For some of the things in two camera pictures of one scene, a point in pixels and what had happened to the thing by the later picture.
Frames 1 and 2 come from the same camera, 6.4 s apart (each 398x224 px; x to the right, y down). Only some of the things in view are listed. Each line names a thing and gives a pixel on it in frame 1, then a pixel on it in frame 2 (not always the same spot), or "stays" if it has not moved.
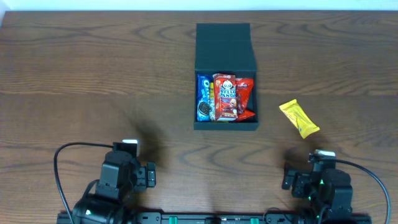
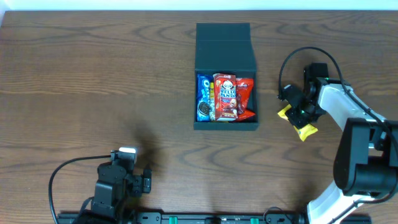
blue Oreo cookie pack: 203,97 stays
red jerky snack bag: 244,88 stays
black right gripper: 288,180 → 300,115
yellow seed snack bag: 212,110 stays
